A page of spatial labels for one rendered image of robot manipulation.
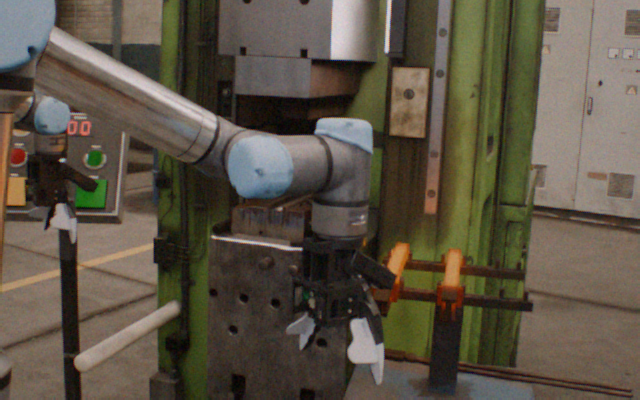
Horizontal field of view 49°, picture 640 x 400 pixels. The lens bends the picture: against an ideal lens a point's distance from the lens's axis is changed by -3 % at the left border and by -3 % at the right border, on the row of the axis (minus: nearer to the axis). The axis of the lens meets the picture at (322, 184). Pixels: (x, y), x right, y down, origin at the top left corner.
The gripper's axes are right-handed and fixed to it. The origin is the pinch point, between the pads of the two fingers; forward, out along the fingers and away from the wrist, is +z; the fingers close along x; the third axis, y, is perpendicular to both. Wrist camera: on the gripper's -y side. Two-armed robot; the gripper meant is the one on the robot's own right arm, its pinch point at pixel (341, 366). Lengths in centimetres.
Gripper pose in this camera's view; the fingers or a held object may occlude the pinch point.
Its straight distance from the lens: 104.7
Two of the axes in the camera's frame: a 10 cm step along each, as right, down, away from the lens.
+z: -0.5, 9.8, 1.7
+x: 7.1, 1.6, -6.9
